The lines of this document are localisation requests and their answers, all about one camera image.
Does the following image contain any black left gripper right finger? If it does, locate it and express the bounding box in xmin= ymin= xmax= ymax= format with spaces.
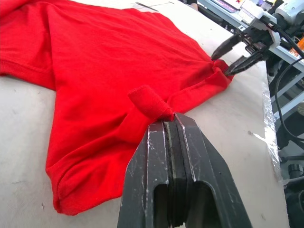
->
xmin=166 ymin=113 xmax=253 ymax=228

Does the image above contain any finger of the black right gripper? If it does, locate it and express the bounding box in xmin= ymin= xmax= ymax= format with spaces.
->
xmin=210 ymin=35 xmax=246 ymax=61
xmin=224 ymin=52 xmax=264 ymax=77

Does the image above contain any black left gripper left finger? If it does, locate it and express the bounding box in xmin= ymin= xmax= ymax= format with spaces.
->
xmin=117 ymin=120 xmax=177 ymax=228

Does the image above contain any red t-shirt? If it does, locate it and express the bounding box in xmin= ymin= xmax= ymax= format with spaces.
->
xmin=0 ymin=0 xmax=235 ymax=217

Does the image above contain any clear plastic film strip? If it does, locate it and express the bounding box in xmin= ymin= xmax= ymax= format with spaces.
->
xmin=253 ymin=80 xmax=289 ymax=185

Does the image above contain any dark robot body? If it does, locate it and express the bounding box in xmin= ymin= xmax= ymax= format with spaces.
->
xmin=277 ymin=139 xmax=304 ymax=228

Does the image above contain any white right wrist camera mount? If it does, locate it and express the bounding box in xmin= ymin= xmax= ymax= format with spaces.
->
xmin=239 ymin=5 xmax=283 ymax=49

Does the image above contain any grey metal frame workbench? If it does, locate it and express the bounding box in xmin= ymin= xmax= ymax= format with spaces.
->
xmin=197 ymin=0 xmax=304 ymax=124

